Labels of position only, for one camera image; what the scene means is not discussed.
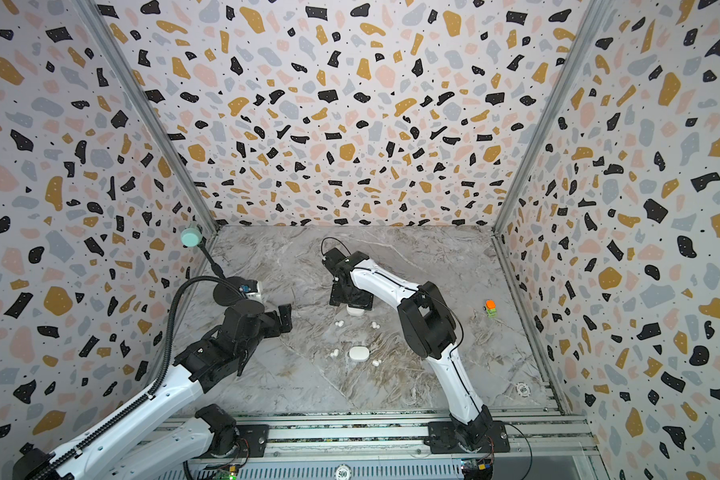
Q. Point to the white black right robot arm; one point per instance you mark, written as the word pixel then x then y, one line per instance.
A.
pixel 429 328

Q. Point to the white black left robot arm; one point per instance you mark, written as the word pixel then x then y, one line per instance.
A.
pixel 115 447

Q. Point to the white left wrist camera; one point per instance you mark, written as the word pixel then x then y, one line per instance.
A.
pixel 251 289

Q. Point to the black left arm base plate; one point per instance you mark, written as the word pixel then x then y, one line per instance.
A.
pixel 240 442

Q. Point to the aluminium corner frame post right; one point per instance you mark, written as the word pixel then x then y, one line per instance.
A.
pixel 591 23

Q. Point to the black stand with green ball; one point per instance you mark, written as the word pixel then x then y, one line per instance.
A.
pixel 230 289

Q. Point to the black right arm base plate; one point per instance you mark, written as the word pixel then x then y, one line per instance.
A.
pixel 450 437

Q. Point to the orange green small cube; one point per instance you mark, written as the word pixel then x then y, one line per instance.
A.
pixel 490 308

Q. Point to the white earbud charging case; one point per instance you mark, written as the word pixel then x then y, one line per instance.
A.
pixel 358 312

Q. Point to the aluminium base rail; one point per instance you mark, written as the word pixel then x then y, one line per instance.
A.
pixel 535 444

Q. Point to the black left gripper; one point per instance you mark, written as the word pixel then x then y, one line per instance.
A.
pixel 275 318

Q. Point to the aluminium corner frame post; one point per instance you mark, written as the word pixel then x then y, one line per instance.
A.
pixel 94 22
pixel 591 23

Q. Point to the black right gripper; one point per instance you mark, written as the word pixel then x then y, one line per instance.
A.
pixel 358 300

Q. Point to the aluminium corner frame post left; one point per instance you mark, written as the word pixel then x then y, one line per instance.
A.
pixel 94 22

